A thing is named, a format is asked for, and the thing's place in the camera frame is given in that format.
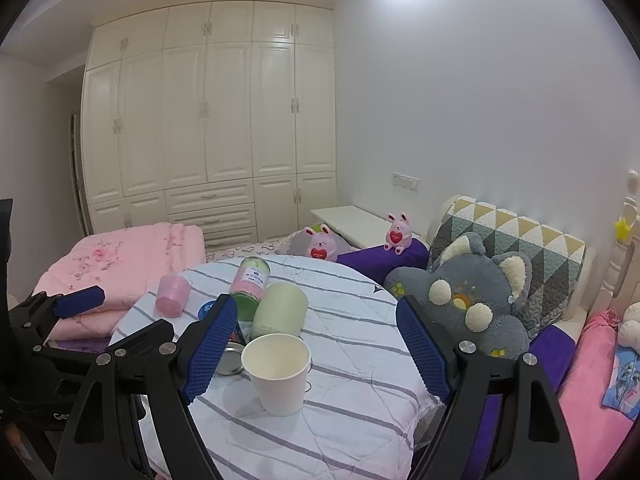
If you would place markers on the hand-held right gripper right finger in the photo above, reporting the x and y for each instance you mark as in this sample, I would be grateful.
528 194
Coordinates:
425 350

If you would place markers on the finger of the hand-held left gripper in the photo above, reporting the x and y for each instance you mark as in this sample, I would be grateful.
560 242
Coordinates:
80 301

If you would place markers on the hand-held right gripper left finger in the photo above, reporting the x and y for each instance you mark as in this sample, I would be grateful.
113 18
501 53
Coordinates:
212 347

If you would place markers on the white paper cup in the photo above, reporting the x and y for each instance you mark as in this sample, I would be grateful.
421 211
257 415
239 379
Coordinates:
277 375

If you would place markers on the pale green cup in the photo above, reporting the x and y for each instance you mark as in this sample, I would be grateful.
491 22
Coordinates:
280 310

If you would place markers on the pink cup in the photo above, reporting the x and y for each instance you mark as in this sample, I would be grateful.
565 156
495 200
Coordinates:
172 296

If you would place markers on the round metal lid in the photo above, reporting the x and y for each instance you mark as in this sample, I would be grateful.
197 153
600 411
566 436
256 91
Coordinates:
231 361

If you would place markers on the blue round lid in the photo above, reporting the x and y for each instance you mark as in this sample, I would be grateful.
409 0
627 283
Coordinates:
205 308

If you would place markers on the pink floral quilt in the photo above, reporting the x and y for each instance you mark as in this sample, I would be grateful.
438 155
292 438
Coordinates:
120 265

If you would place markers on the grey plush cat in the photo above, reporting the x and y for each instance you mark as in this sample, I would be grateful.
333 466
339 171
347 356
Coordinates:
465 300

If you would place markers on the glass jar with pink label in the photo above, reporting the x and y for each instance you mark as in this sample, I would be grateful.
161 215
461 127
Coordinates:
250 277

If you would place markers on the black chair back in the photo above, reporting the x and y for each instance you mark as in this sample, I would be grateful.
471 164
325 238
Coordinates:
5 240

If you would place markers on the pink bunny toy with heart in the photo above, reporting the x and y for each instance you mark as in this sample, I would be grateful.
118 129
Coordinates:
398 232
320 246

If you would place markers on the triangle pattern quilted cushion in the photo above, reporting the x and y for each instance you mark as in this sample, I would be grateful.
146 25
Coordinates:
530 255

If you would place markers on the white nightstand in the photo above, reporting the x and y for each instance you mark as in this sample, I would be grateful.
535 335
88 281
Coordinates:
350 222

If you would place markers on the pink pillow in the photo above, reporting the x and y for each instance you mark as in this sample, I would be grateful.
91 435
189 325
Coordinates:
595 385

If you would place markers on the blue printed cloth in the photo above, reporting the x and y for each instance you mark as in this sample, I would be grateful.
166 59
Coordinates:
622 377

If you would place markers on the white plush toy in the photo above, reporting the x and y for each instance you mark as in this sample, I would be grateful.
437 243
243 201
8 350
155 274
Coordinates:
631 325

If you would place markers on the cream white wardrobe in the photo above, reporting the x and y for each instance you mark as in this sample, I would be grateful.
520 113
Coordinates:
210 120

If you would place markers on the yellow star ornament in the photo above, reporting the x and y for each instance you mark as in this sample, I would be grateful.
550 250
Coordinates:
623 228

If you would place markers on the wall switch panel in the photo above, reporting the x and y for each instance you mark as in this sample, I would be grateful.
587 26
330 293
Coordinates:
405 181

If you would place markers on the white bed post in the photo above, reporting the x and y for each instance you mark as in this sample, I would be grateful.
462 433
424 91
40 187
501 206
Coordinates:
622 255

